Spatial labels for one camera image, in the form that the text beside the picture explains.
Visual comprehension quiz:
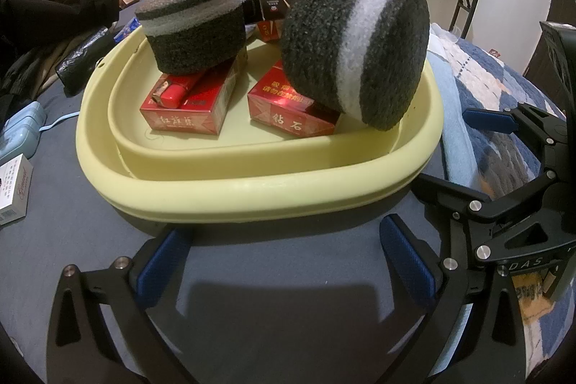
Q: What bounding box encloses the black plastic bundle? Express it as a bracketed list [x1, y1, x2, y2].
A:
[55, 26, 113, 97]

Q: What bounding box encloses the yellow-green plastic basin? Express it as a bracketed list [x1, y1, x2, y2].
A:
[76, 0, 444, 227]

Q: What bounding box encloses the light blue device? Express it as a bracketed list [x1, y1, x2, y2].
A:
[0, 101, 47, 162]

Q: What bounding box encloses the blue white chequered blanket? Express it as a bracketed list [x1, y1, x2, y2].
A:
[425, 22, 576, 384]

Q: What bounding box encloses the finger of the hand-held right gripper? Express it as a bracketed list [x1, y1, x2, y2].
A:
[411, 172, 559, 232]
[463, 103, 568, 155]

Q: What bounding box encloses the red lighter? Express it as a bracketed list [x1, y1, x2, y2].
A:
[153, 73, 203, 109]

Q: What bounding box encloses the blue packet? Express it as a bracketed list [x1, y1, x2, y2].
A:
[114, 17, 140, 43]

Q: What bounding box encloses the black jacket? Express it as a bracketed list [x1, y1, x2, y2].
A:
[0, 0, 123, 106]

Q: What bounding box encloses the red cigarette pack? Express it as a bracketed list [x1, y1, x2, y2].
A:
[247, 60, 340, 139]
[139, 60, 239, 137]

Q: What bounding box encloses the black foam cylinder grey band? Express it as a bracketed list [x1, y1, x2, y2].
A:
[135, 0, 248, 76]

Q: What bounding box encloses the white cigarette pack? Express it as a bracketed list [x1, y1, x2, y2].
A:
[0, 154, 34, 227]

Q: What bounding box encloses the red white cigarette carton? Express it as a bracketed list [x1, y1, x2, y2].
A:
[257, 21, 283, 45]

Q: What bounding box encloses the black foam cylinder white band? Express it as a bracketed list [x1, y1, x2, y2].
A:
[280, 0, 430, 132]

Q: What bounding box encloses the light blue cable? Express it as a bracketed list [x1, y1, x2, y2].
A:
[38, 112, 82, 133]

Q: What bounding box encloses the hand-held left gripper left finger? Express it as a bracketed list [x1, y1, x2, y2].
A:
[45, 226, 194, 384]

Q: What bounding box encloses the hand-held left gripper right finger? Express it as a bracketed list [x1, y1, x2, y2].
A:
[379, 213, 529, 384]

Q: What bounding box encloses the black red cigarette carton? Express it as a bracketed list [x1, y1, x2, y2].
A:
[243, 0, 300, 25]

